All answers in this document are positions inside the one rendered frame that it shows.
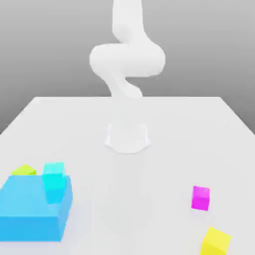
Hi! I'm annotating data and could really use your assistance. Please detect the small cyan cube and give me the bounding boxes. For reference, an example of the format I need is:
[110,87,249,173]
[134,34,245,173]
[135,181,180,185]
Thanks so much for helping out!
[42,161,67,205]

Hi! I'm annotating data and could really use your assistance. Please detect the small magenta cube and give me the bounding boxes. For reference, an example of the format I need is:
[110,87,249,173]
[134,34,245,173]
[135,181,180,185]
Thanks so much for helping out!
[191,185,211,212]

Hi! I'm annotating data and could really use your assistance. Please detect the small lime green cube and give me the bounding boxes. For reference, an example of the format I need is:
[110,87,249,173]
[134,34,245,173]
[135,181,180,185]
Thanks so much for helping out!
[11,164,37,176]

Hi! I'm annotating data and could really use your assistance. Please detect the small yellow cube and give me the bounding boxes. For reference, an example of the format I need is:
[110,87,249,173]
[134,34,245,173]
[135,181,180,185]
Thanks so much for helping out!
[200,227,232,255]

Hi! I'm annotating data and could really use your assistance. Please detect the large blue box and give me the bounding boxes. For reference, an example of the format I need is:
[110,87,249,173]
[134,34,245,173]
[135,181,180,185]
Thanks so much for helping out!
[0,174,74,243]

